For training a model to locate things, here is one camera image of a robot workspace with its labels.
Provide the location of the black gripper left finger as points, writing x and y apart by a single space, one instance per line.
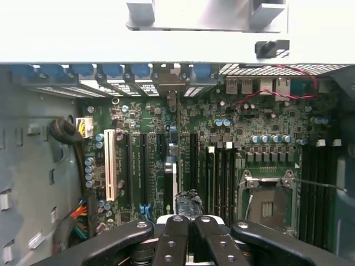
172 243

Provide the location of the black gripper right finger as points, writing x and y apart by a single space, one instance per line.
222 246

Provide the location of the CPU socket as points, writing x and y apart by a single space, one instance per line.
266 207

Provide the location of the black RAM slot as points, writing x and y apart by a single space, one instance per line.
218 183
225 183
314 194
232 183
306 194
331 199
322 199

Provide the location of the white expansion slot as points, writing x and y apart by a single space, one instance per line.
109 166

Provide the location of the short black expansion slot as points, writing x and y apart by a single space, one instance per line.
160 142

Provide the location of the thin locking lever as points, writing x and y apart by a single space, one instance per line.
319 184

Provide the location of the open black PC case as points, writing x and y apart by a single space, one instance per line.
344 194

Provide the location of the green motherboard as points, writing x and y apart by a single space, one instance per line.
277 119

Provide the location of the white power connector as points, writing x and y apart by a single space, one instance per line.
87 124

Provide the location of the silver rear port block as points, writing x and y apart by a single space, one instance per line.
247 86
283 86
232 86
266 84

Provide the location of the grey power supply unit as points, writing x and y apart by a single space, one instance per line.
27 171

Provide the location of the blue slot retention clip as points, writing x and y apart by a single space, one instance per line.
111 71
82 71
201 73
140 72
23 72
59 70

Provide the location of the black bracket with knob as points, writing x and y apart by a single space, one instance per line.
270 47

